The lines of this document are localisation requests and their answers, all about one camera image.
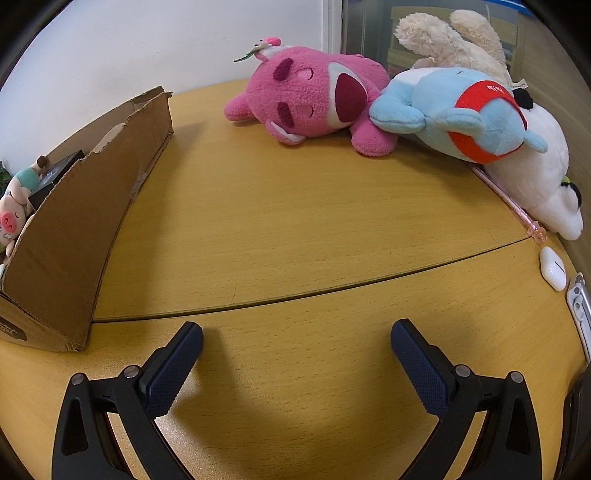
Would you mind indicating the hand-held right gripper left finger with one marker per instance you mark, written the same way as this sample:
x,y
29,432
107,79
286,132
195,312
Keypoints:
x,y
173,369

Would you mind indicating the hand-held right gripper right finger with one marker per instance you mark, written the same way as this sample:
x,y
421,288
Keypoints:
x,y
420,369

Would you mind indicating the cardboard box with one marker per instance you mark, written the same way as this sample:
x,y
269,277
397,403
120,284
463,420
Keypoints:
x,y
69,240

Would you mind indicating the wooden desktop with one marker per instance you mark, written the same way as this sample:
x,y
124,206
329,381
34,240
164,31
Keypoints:
x,y
300,221

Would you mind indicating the white earbuds case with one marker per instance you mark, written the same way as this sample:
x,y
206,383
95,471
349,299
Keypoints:
x,y
551,270

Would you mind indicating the dark flat object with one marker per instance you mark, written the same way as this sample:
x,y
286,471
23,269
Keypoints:
x,y
581,429

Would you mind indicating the white silver device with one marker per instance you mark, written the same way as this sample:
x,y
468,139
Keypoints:
x,y
579,300

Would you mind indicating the pink pen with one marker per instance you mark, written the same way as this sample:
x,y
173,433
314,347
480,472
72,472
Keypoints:
x,y
535,229

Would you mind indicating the pig plush toy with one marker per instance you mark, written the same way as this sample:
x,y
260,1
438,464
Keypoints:
x,y
14,217

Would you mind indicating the small black box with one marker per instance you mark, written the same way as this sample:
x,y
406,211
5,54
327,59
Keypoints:
x,y
51,177

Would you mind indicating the white dog plush toy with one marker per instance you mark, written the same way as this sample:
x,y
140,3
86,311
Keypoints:
x,y
540,175

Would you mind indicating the light blue plush toy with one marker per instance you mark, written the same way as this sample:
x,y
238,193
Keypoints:
x,y
438,106

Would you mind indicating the pink bear plush toy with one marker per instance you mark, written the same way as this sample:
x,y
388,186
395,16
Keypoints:
x,y
314,92

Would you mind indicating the cream fluffy plush toy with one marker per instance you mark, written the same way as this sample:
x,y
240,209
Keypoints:
x,y
461,41

